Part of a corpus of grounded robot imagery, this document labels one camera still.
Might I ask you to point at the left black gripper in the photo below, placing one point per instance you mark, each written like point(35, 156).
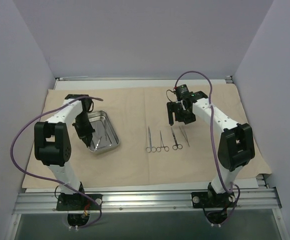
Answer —
point(84, 128)

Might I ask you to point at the right side aluminium rail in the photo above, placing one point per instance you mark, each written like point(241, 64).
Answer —
point(251, 183)

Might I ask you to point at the front aluminium rail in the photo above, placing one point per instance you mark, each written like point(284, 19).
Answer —
point(146, 201)

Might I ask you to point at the steel surgical scissors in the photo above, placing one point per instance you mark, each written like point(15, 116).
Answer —
point(150, 148)

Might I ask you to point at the steel instrument tray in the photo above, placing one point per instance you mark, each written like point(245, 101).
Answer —
point(103, 126)

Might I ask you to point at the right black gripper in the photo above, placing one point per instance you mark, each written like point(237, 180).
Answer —
point(177, 110)

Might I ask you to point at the back aluminium rail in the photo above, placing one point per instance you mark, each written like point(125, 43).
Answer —
point(111, 78)

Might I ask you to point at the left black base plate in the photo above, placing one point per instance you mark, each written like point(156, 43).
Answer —
point(74, 202)

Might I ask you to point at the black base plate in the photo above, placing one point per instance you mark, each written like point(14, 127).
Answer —
point(203, 200)
point(74, 202)

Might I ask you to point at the aluminium rail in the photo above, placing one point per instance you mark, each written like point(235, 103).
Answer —
point(251, 183)
point(111, 78)
point(146, 201)

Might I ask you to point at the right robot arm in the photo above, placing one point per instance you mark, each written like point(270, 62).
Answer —
point(232, 142)

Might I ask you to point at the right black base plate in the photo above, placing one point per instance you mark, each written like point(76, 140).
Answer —
point(203, 200)

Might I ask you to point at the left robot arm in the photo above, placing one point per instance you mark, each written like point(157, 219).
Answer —
point(52, 143)

